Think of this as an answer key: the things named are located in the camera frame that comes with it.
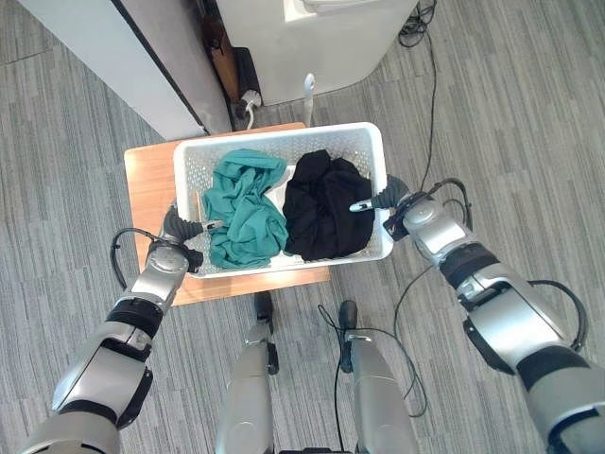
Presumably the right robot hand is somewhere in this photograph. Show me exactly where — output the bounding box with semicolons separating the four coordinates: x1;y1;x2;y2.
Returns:
348;174;411;212

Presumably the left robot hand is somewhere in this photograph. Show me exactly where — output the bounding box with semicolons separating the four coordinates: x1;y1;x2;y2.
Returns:
161;199;224;246

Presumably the white perforated laundry basket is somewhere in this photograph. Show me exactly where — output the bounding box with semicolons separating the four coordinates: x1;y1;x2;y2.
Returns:
172;121;395;279

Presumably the small wooden table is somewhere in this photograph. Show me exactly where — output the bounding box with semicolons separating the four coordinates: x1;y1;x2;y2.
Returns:
123;121;332;307

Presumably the black garment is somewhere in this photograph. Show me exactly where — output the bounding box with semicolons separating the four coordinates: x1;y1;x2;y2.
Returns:
282;148;375;261

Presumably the teal green garment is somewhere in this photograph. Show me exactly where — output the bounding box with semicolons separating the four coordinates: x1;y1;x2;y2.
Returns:
201;148;290;270

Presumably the left silver robot leg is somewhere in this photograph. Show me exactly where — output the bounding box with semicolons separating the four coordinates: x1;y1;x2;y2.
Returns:
215;291;280;454

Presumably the white washing machine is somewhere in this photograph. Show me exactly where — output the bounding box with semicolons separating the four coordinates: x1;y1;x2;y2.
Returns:
216;0;422;108

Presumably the black power adapter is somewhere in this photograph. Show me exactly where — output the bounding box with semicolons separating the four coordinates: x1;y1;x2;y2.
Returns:
233;46;262;98

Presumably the white cabinet with black edge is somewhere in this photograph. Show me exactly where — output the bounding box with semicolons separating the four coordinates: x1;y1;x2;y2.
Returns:
16;0;233;141

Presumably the brown wooden board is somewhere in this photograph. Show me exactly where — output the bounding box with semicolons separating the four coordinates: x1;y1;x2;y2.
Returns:
201;9;240;101

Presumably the black floor cable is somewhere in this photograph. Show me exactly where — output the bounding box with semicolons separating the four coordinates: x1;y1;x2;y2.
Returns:
317;0;441;454

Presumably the white plug with cord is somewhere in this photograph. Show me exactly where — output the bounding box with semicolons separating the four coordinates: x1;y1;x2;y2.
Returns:
240;90;263;131

